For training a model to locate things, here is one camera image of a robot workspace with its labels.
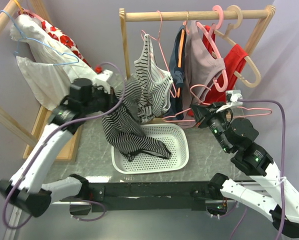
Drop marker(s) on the black striped tank top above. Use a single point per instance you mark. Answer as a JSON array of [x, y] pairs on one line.
[[122, 127]]

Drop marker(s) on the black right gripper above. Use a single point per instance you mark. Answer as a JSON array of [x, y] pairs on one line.
[[201, 111]]

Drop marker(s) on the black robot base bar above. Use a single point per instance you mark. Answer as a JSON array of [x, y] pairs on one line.
[[169, 195]]

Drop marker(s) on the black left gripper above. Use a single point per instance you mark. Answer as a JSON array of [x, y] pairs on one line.
[[111, 98]]

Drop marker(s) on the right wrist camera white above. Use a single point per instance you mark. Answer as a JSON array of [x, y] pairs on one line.
[[232, 100]]

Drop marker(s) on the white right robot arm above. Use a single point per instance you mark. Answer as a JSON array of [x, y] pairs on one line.
[[237, 136]]

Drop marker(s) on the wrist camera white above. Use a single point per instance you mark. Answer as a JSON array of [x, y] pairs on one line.
[[232, 100], [103, 78]]

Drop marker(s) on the wooden clothes rack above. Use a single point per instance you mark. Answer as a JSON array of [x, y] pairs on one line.
[[228, 20], [20, 113]]

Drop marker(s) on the orange plastic hanger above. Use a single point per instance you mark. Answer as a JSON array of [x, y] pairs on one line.
[[180, 52]]

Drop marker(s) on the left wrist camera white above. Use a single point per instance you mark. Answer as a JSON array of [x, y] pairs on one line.
[[103, 78]]

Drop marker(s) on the white striped tank top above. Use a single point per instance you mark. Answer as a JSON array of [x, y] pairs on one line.
[[155, 84]]

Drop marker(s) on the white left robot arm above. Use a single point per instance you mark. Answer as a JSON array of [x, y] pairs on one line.
[[25, 189]]

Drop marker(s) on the white dress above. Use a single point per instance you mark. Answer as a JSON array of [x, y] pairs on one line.
[[54, 66]]

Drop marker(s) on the wooden clothes rack centre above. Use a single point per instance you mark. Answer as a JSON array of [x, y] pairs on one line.
[[228, 20]]

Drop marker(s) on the beige wooden hanger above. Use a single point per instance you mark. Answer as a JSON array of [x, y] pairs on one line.
[[248, 65]]

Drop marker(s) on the navy blue tank top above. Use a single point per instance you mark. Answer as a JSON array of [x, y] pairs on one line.
[[178, 74]]

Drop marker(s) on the mauve tank top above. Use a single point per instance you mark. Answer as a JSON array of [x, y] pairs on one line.
[[200, 68]]

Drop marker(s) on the pink plastic hanger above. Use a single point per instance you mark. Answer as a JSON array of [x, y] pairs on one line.
[[221, 81]]

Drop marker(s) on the white perforated plastic basket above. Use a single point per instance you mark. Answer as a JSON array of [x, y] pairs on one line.
[[175, 140]]

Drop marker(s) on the red floral white garment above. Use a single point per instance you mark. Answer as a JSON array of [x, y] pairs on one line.
[[58, 35]]

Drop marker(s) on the red tank top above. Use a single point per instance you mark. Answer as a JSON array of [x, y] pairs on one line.
[[234, 62]]

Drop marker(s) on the wooden clothes rack left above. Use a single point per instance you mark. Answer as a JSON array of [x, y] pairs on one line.
[[20, 113]]

